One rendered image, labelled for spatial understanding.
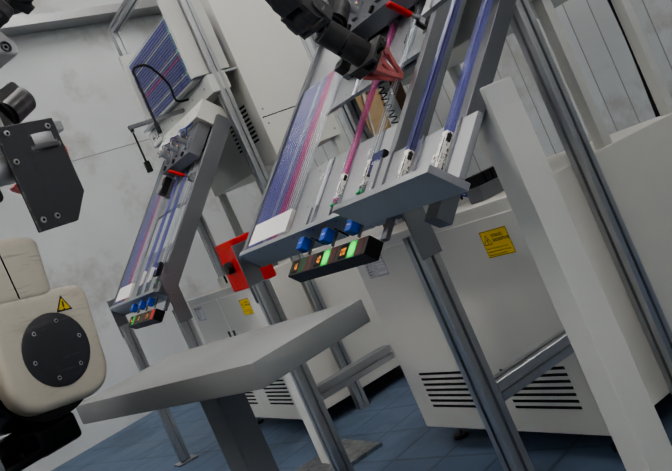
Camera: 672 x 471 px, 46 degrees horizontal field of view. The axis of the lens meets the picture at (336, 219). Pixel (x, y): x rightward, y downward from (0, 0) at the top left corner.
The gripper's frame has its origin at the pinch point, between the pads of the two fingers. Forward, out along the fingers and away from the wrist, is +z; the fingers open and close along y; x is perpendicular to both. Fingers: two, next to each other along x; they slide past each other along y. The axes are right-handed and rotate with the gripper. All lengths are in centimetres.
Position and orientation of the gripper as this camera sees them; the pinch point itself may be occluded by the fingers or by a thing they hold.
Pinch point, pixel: (397, 76)
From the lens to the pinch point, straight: 174.6
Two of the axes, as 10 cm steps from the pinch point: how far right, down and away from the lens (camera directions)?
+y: -4.8, 1.9, 8.6
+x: -2.9, 8.9, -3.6
